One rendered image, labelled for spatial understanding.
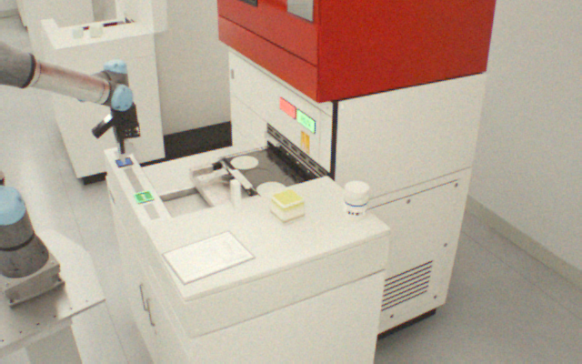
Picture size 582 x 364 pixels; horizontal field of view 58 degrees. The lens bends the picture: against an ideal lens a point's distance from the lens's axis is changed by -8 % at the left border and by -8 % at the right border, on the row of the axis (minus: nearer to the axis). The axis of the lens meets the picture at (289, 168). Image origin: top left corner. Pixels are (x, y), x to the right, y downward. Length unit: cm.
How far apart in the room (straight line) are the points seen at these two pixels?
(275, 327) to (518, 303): 167
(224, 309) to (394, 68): 93
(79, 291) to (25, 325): 18
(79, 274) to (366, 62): 109
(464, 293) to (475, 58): 132
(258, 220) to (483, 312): 155
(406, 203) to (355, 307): 58
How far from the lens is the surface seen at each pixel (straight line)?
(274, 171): 201
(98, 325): 279
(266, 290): 149
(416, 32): 188
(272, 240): 155
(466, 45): 206
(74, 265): 180
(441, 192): 227
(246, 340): 158
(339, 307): 169
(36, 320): 165
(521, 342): 279
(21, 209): 162
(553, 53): 297
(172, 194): 202
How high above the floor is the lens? 188
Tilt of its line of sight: 29 degrees down
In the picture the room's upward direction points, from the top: straight up
